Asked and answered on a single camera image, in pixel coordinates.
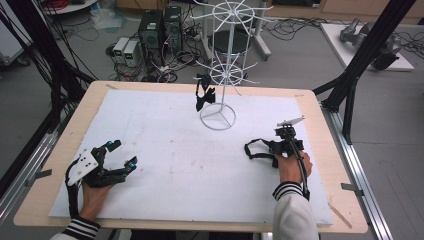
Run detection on person's right hand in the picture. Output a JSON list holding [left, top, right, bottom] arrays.
[[276, 150, 313, 184]]

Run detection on black bow tie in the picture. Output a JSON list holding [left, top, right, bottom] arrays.
[[243, 138, 284, 169], [194, 73, 217, 113]]

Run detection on computer tower units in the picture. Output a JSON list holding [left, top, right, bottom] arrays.
[[106, 19, 208, 84]]

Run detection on clear plastic bag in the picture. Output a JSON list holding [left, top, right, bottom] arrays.
[[90, 8, 128, 33]]

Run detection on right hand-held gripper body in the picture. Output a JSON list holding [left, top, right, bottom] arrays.
[[273, 115, 306, 158]]

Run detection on metal clip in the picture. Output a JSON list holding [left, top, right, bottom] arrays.
[[340, 182, 365, 197], [24, 168, 53, 188]]

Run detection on white round table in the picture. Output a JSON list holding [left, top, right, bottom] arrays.
[[41, 0, 99, 15]]

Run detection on white power supply unit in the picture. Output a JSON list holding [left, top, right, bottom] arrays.
[[112, 37, 130, 58], [123, 39, 141, 68]]

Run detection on large black computer tower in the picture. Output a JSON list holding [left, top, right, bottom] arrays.
[[138, 9, 164, 66]]

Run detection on hand-held gripper black cable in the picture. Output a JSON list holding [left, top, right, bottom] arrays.
[[287, 134, 311, 201], [64, 159, 81, 218]]

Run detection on aluminium rail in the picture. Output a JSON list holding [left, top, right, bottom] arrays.
[[321, 103, 394, 240], [0, 129, 59, 224]]

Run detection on small black computer tower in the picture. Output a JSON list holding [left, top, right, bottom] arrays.
[[163, 5, 184, 51]]

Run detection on grey robot device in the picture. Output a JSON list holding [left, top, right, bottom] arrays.
[[339, 18, 403, 71]]

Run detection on white stand leg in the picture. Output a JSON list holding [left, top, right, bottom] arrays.
[[251, 0, 273, 62]]

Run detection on black metal frame with cables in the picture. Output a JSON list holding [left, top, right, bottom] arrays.
[[0, 0, 96, 134]]

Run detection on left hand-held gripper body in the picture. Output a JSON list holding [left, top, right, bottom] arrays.
[[66, 146, 128, 188]]

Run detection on black round stool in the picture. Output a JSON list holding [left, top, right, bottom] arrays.
[[208, 29, 251, 54]]

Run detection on right hand-held gripper black cable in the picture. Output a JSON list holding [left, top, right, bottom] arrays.
[[287, 134, 311, 201]]

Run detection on thin wooden stick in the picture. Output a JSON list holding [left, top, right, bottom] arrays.
[[328, 201, 353, 230]]

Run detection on person's left hand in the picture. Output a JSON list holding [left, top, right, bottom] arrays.
[[79, 181, 113, 221]]

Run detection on left hand-held gripper black cable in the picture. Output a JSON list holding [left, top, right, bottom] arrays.
[[64, 159, 81, 218]]

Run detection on white wire display rack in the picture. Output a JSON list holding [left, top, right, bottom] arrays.
[[189, 0, 276, 132]]

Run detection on white foam board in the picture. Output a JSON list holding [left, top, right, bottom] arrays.
[[48, 89, 334, 227]]

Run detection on black metal frame post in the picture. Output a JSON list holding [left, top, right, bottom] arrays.
[[312, 0, 418, 146]]

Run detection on white floor board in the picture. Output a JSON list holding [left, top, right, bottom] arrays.
[[319, 22, 416, 72]]

